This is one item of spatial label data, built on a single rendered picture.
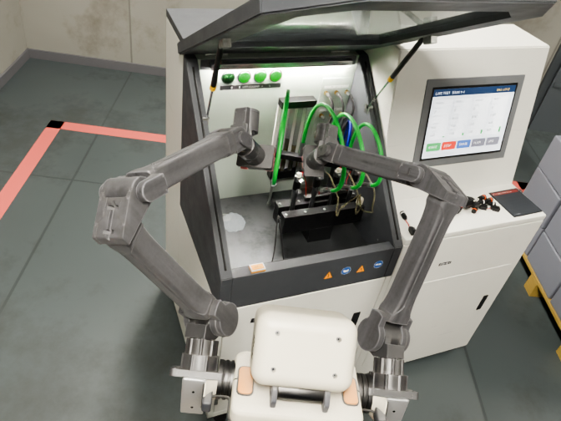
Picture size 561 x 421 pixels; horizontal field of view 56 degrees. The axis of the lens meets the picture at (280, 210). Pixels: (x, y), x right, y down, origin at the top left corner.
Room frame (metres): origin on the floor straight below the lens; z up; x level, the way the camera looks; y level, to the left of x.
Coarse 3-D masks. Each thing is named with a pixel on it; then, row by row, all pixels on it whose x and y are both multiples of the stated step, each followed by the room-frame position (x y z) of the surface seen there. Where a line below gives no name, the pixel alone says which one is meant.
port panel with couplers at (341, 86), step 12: (324, 84) 1.86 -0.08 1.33; (336, 84) 1.88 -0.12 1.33; (348, 84) 1.90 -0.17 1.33; (324, 96) 1.86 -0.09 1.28; (336, 96) 1.89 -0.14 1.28; (324, 108) 1.87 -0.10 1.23; (336, 108) 1.89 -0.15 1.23; (324, 120) 1.87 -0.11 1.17; (312, 132) 1.85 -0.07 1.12; (312, 144) 1.86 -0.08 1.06
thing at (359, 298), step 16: (336, 288) 1.35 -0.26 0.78; (352, 288) 1.38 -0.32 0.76; (368, 288) 1.42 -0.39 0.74; (256, 304) 1.20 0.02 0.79; (272, 304) 1.23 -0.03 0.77; (288, 304) 1.26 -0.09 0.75; (304, 304) 1.29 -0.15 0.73; (320, 304) 1.32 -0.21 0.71; (336, 304) 1.36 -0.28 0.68; (352, 304) 1.39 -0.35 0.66; (368, 304) 1.43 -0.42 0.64; (240, 320) 1.17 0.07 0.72; (352, 320) 1.40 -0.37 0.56; (240, 336) 1.18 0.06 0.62; (224, 352) 1.15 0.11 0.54; (240, 352) 1.18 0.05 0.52; (224, 400) 1.16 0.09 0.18
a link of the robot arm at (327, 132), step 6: (318, 126) 1.41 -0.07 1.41; (324, 126) 1.40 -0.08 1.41; (330, 126) 1.39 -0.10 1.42; (336, 126) 1.41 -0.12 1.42; (318, 132) 1.40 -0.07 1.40; (324, 132) 1.39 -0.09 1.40; (330, 132) 1.38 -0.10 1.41; (336, 132) 1.40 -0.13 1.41; (318, 138) 1.38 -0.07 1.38; (324, 138) 1.36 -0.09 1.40; (330, 138) 1.37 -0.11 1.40; (336, 138) 1.38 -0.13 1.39; (324, 144) 1.35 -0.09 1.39; (318, 150) 1.32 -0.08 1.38; (324, 150) 1.29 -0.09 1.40; (330, 150) 1.29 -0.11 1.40; (318, 156) 1.31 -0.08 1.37; (324, 156) 1.29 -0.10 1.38
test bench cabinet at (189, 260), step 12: (180, 216) 1.62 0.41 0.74; (180, 228) 1.62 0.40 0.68; (180, 240) 1.61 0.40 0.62; (192, 240) 1.45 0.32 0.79; (180, 252) 1.61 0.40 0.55; (192, 252) 1.44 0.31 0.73; (180, 264) 1.60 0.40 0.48; (192, 264) 1.43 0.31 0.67; (192, 276) 1.43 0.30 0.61; (204, 276) 1.29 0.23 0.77; (204, 288) 1.28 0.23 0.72; (384, 288) 1.45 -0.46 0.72; (180, 324) 1.57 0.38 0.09; (360, 348) 1.45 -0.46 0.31; (216, 420) 1.16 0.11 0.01
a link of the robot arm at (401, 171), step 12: (336, 144) 1.29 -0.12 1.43; (336, 156) 1.26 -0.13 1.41; (348, 156) 1.24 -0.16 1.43; (360, 156) 1.21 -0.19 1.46; (372, 156) 1.18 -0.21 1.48; (384, 156) 1.15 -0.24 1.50; (360, 168) 1.18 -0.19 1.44; (372, 168) 1.15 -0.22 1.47; (384, 168) 1.12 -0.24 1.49; (396, 168) 1.09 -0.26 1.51; (408, 168) 1.03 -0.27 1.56; (420, 168) 1.01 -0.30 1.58; (396, 180) 1.07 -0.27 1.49; (408, 180) 1.01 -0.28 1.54; (420, 180) 1.00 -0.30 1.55
